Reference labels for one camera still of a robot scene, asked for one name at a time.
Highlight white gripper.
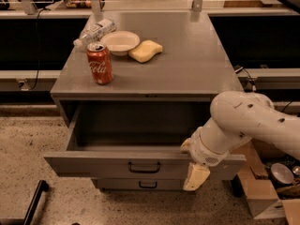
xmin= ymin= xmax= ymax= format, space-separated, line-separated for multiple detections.
xmin=180 ymin=127 xmax=229 ymax=191

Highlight grey top drawer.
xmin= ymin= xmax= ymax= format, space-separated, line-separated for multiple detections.
xmin=43 ymin=103 xmax=248 ymax=182

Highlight grey drawer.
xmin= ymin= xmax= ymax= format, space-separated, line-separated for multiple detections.
xmin=43 ymin=103 xmax=248 ymax=182
xmin=92 ymin=179 xmax=184 ymax=190

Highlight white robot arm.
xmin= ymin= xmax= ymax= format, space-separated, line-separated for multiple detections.
xmin=181 ymin=91 xmax=300 ymax=191

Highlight grey drawer cabinet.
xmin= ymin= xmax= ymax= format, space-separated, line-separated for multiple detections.
xmin=50 ymin=10 xmax=245 ymax=193

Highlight grey bottom drawer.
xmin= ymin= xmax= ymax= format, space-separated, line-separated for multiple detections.
xmin=92 ymin=179 xmax=184 ymax=190

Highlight cardboard box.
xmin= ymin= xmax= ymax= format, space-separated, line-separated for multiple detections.
xmin=232 ymin=141 xmax=300 ymax=225

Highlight metal bowl in box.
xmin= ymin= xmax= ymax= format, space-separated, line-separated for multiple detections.
xmin=271 ymin=163 xmax=294 ymax=185

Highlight yellow sponge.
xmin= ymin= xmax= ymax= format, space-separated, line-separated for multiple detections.
xmin=128 ymin=40 xmax=163 ymax=63

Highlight white bowl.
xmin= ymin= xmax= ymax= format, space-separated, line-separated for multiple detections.
xmin=100 ymin=31 xmax=140 ymax=56

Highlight red cola can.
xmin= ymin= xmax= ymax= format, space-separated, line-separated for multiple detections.
xmin=86 ymin=41 xmax=113 ymax=85

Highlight black bar on floor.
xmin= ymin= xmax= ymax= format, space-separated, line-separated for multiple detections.
xmin=22 ymin=180 xmax=49 ymax=225

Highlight clear plastic water bottle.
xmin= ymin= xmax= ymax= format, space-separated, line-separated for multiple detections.
xmin=73 ymin=19 xmax=116 ymax=48

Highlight black power cable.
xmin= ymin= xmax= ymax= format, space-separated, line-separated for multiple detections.
xmin=29 ymin=7 xmax=51 ymax=91

